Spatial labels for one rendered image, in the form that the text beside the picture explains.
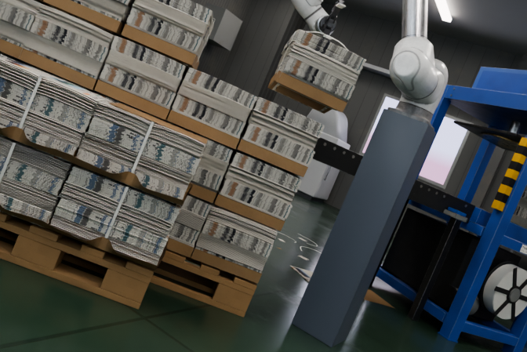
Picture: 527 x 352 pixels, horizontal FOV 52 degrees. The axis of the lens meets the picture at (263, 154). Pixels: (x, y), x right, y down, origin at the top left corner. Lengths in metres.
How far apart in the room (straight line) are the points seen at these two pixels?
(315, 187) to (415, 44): 6.43
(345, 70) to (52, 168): 1.12
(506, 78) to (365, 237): 2.04
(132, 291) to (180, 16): 1.01
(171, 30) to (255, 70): 7.59
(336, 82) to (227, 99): 0.43
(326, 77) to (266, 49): 7.57
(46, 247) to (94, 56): 0.72
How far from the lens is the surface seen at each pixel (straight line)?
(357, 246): 2.30
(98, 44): 2.13
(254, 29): 9.92
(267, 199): 2.12
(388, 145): 2.30
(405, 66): 2.13
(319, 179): 8.48
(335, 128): 8.57
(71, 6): 2.17
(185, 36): 2.10
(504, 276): 3.72
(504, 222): 3.50
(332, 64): 2.12
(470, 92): 3.99
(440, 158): 8.94
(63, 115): 1.85
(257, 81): 9.56
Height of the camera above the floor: 0.71
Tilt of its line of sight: 2 degrees down
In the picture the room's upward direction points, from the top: 23 degrees clockwise
